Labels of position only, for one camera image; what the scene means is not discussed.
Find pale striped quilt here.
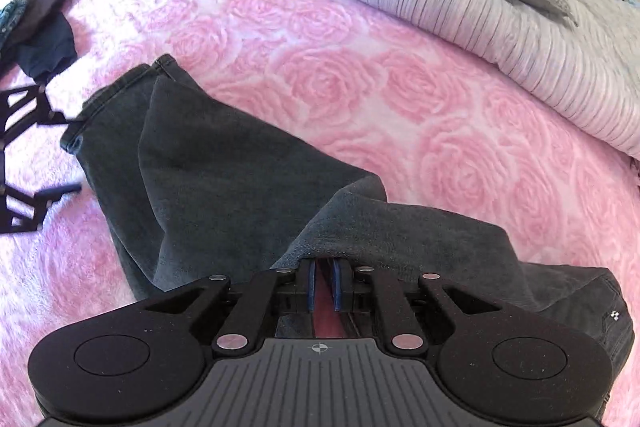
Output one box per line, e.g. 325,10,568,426
242,0,640,158

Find blue patterned cloth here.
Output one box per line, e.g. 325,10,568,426
0,0,28,54

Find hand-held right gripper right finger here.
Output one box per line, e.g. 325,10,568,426
327,259,507,353

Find dark grey jeans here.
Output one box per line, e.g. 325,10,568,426
60,53,633,388

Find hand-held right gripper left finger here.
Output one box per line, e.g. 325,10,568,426
144,259,318,356

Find navy cloth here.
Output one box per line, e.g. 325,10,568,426
17,13,77,82

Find pink rose fleece blanket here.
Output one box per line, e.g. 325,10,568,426
0,0,640,427

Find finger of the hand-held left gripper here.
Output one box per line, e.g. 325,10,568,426
0,86,72,148
0,183,83,236

